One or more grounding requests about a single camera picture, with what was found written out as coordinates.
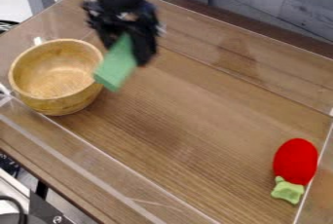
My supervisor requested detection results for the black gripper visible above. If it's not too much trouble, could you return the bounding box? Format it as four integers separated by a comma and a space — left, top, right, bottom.
83, 1, 161, 66

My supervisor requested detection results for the green rectangular block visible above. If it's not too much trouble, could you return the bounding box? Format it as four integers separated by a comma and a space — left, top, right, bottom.
94, 33, 137, 92

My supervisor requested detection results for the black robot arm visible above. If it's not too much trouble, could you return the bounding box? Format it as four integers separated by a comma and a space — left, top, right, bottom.
83, 0, 161, 66

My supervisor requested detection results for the wooden bowl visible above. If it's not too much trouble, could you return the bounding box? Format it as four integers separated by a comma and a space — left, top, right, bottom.
9, 39, 103, 116

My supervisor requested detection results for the black table leg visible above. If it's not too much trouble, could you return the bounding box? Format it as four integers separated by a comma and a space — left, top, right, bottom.
35, 181, 49, 200

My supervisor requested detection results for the red plush strawberry toy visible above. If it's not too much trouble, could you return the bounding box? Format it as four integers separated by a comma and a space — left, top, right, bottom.
271, 138, 319, 205

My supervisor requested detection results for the black device with screw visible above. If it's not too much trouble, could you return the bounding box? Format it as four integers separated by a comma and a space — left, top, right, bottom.
0, 193, 75, 224

